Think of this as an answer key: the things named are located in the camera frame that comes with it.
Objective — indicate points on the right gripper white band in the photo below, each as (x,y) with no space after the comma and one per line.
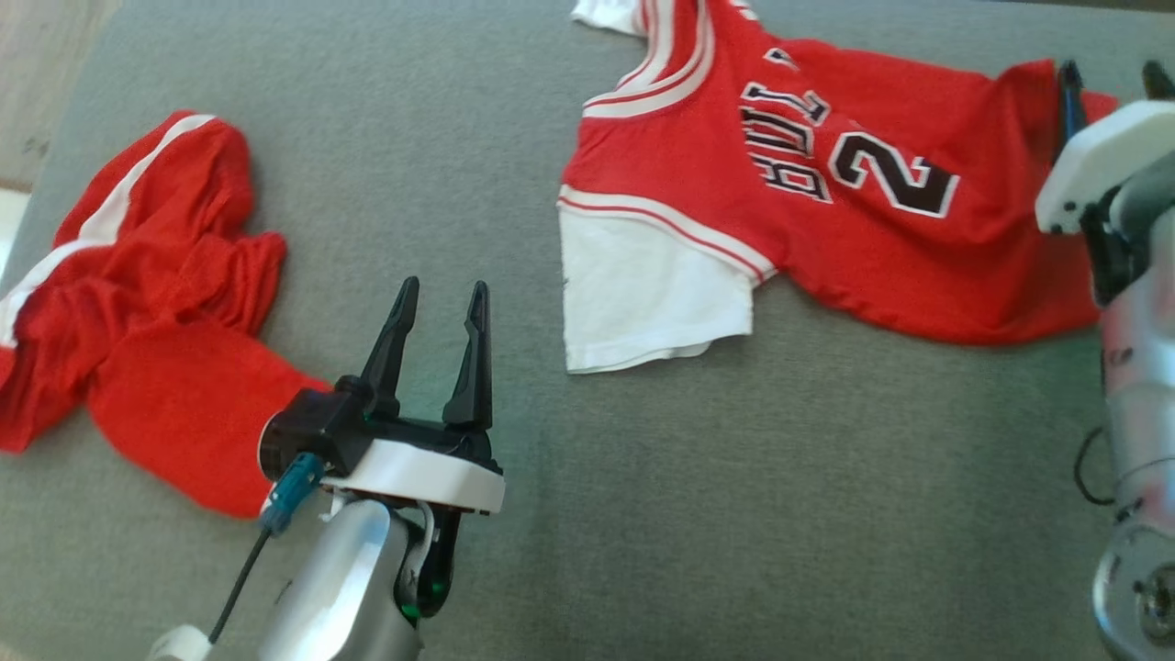
(1102,151)

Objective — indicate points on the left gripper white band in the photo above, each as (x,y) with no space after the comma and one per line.
(422,477)

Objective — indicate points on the red white basketball jersey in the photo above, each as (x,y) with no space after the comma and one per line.
(918,257)

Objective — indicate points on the red shorts white stripe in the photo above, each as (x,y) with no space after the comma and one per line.
(165,294)

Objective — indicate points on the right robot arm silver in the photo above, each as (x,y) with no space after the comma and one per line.
(1143,367)

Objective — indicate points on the grey sofa seat cushion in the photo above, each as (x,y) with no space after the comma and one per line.
(643,505)

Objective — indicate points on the white floor mat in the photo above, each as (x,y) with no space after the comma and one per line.
(11,229)

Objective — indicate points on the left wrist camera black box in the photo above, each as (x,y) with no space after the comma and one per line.
(312,427)

